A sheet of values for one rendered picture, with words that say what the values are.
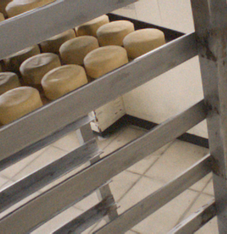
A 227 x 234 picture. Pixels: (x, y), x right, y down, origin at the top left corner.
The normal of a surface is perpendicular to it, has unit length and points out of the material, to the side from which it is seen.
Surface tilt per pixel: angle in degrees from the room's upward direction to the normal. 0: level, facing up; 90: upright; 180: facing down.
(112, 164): 90
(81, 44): 0
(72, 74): 0
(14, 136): 90
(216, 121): 90
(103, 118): 90
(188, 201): 0
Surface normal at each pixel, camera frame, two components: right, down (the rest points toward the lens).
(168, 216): -0.18, -0.86
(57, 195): 0.61, 0.29
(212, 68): -0.77, 0.42
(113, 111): 0.76, 0.19
